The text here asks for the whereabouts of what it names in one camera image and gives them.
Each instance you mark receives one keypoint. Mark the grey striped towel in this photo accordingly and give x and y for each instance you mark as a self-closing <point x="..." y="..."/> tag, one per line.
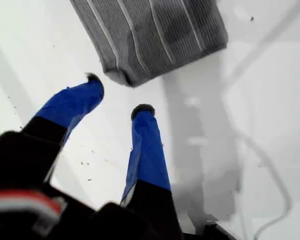
<point x="152" y="37"/>

